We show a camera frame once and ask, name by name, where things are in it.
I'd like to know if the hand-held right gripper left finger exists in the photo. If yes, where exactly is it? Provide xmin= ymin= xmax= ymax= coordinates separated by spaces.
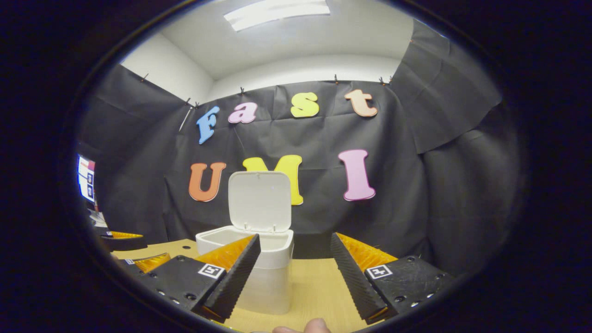
xmin=134 ymin=234 xmax=261 ymax=323

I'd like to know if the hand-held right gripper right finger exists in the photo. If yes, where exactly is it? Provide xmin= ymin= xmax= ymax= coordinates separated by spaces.
xmin=330 ymin=232 xmax=458 ymax=324

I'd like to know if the white desktop garbage bin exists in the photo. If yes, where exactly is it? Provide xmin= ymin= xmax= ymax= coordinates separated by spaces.
xmin=196 ymin=171 xmax=294 ymax=316

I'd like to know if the wooden desktop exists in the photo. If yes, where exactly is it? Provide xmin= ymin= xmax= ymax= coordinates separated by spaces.
xmin=111 ymin=238 xmax=370 ymax=333

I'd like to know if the white side table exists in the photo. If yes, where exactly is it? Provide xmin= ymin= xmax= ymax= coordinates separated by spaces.
xmin=88 ymin=210 xmax=110 ymax=228

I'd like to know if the computer monitor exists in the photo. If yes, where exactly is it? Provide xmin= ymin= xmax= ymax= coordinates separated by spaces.
xmin=77 ymin=154 xmax=97 ymax=204

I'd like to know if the black backdrop cloth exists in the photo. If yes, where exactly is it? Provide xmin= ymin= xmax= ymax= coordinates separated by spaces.
xmin=74 ymin=18 xmax=523 ymax=278

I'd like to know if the ceiling light panel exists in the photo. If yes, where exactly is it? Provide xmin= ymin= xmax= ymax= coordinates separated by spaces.
xmin=224 ymin=0 xmax=331 ymax=32

